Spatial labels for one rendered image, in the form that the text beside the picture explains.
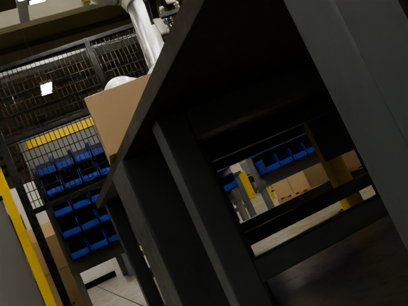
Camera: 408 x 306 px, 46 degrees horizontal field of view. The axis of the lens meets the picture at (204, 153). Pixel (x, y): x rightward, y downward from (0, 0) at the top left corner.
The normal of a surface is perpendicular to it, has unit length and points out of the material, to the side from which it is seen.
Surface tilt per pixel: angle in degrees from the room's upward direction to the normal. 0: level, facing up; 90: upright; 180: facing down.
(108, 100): 90
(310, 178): 90
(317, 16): 90
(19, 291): 90
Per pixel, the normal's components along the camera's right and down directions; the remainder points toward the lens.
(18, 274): 0.27, -0.23
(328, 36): -0.87, 0.36
